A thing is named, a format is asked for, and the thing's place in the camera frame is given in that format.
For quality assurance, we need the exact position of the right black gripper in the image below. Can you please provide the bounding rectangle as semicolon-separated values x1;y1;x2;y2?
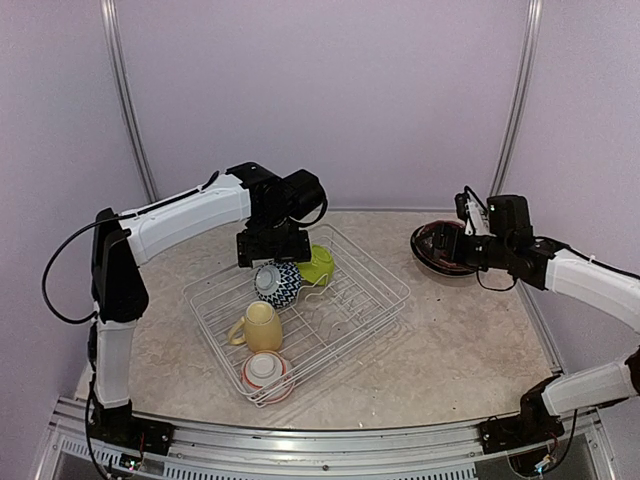
415;223;513;271

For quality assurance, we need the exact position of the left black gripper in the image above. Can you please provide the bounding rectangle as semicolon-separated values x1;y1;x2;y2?
238;210;313;268

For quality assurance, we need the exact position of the small black plate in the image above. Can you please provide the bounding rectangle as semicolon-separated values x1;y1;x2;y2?
414;220;465;268

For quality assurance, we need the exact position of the green bowl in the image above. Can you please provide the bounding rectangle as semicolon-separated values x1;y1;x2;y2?
295;244;335;286

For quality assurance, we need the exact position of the blue white patterned bowl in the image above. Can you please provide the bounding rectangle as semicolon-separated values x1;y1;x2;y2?
254;262;302;309

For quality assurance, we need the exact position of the yellow mug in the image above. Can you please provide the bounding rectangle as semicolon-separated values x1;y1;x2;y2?
227;301;283;353

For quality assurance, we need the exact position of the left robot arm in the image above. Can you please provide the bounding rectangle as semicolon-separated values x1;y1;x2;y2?
72;162;328;445

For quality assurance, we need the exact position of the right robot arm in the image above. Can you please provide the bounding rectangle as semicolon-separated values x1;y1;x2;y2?
431;190;639;444

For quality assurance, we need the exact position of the white bowl red rim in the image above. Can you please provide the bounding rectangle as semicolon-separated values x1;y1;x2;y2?
241;350;295;405

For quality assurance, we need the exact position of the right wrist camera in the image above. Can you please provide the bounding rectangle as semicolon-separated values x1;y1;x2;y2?
454;192;490;236

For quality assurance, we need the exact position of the white wire dish rack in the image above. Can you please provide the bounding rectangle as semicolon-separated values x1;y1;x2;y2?
183;224;410;408

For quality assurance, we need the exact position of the right aluminium frame post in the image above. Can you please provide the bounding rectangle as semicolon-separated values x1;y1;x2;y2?
489;0;544;196

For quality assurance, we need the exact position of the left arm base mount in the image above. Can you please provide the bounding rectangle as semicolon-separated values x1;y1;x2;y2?
88;403;175;456

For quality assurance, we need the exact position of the aluminium front rail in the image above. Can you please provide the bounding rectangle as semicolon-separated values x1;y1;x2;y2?
35;398;620;479

